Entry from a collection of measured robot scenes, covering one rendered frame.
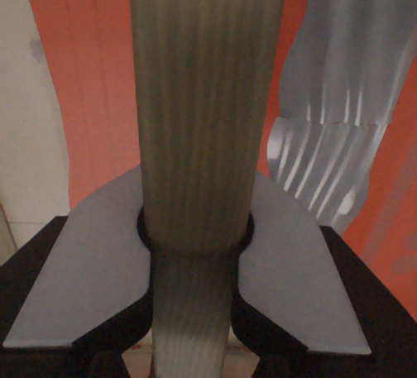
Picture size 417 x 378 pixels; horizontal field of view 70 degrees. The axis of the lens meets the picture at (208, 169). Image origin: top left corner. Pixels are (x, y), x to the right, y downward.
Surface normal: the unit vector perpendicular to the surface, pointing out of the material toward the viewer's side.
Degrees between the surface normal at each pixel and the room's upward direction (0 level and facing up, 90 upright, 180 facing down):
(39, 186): 0
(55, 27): 0
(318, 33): 37
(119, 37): 0
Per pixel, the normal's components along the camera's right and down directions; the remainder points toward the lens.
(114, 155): 0.01, 0.51
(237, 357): 0.06, -0.86
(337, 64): 0.56, 0.33
